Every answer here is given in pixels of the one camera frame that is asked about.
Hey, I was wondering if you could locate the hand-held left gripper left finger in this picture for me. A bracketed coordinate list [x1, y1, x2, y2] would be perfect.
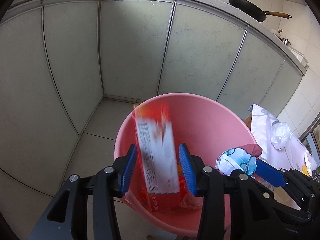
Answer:
[29, 143, 138, 240]

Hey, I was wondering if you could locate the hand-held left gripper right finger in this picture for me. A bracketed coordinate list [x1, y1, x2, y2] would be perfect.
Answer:
[178, 142, 290, 240]

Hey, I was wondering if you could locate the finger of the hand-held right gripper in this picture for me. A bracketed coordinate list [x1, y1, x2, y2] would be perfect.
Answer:
[255, 159, 320, 205]
[229, 169, 314, 224]

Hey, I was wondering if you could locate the dark red wrapper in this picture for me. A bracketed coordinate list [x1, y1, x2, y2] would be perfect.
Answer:
[244, 144, 263, 164]

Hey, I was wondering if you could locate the red white cardboard box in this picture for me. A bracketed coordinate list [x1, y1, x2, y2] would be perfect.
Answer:
[132, 102, 181, 195]

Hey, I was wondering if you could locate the blue white paper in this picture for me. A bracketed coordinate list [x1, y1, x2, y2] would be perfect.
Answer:
[215, 148, 258, 177]

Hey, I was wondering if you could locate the pink plastic bucket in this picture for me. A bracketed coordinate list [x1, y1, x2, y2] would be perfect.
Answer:
[114, 93, 258, 238]

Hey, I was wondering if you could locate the crumpled white plastic bag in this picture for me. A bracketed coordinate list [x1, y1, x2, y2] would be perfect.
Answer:
[270, 121, 292, 150]

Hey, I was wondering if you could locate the floral tablecloth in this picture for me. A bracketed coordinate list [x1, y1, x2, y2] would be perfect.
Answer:
[248, 103, 318, 210]

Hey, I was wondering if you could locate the grey kitchen cabinet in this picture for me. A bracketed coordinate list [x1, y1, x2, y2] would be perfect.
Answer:
[0, 0, 309, 197]

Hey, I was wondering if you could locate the white rectangular container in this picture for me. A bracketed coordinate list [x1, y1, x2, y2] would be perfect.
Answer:
[291, 46, 308, 65]

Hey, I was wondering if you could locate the metal door frame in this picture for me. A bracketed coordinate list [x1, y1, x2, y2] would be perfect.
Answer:
[299, 110, 320, 143]

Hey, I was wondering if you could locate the black wooden-handled frying pan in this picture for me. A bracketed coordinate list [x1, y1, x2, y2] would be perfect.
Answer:
[229, 0, 292, 23]

